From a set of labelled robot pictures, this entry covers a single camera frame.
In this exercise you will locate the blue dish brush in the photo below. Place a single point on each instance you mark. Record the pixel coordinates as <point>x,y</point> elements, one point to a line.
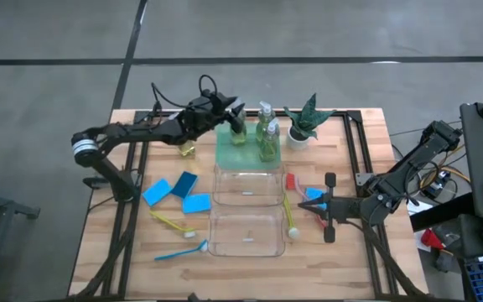
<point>203,246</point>

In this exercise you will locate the blue scrub sponge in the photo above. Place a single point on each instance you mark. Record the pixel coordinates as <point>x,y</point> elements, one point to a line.
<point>157,192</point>
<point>184,184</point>
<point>313,194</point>
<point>196,204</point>

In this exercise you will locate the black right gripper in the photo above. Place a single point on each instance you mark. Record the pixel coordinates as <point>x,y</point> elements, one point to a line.
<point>348,208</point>

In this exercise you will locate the green dish soap bottle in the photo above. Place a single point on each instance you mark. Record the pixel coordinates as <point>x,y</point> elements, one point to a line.
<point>269,147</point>
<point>238,138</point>
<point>187,149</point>
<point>263,126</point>

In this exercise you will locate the yellow-green dish brush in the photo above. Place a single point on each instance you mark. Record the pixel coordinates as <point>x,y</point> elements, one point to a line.
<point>294,232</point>
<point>189,234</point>

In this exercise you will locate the black beam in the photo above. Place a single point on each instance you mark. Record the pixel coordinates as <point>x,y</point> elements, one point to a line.
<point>443,211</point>

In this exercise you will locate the white paper sheet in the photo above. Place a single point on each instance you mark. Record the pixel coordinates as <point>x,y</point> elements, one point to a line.
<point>417,207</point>

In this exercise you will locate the translucent green mat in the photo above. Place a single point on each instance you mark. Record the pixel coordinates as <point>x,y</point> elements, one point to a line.
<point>229,157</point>

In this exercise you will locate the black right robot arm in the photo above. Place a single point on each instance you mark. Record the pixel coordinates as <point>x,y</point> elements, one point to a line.
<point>409,163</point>

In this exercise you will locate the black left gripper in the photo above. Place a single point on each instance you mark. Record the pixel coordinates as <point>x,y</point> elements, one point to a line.
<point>210,111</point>

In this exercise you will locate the black bracket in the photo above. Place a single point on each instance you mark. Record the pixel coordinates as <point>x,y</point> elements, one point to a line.
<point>97,182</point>

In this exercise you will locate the red funnel-shaped object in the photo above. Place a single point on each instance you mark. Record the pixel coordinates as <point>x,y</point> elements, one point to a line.
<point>431,240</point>

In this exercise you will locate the small black blue device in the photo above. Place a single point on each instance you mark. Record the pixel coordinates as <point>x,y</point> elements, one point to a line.
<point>438,184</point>

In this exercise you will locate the clear plastic bin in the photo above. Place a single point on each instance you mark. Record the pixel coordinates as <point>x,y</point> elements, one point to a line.
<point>245,247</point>
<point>247,184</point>

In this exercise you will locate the black equipment base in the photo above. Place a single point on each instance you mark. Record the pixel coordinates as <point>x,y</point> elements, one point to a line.
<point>476,239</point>

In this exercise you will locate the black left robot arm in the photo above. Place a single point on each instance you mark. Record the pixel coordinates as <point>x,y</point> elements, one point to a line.
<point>141,132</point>

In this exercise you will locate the black aluminium table frame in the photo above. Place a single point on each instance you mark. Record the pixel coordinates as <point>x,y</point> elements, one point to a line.
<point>351,138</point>

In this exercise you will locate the grey metal bracket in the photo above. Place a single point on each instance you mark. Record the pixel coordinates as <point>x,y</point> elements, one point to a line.
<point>363,178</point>

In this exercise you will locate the red dish brush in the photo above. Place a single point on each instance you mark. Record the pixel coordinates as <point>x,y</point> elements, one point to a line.
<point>291,180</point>

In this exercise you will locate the snake plant in white pot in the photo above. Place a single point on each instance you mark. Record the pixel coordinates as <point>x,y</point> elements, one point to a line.
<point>306,121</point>

